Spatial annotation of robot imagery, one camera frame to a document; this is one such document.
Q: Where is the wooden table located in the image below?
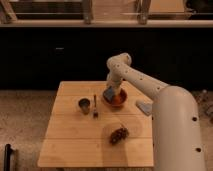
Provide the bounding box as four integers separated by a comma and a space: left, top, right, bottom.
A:
38, 81, 154, 168

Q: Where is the red bowl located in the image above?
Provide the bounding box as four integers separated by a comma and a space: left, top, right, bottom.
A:
102, 89, 127, 107

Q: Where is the brown pine cone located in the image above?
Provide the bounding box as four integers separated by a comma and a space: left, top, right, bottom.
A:
109, 127, 129, 145

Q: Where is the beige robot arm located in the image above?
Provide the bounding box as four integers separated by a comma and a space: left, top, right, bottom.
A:
107, 53, 206, 171

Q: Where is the grey folded cloth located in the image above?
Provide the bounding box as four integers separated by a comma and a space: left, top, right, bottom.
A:
136, 100, 152, 116

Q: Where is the wooden railing frame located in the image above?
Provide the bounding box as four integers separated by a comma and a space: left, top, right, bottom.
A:
0, 0, 213, 28

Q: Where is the black object at floor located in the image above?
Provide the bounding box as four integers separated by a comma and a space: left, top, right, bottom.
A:
3, 144, 14, 171

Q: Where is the dark metal cup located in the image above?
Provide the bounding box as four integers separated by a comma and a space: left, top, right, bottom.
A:
78, 98, 90, 114

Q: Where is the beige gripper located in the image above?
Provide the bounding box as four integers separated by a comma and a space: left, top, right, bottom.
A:
107, 74, 123, 94

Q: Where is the blue-grey sponge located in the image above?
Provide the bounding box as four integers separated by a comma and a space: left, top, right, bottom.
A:
103, 87, 115, 102

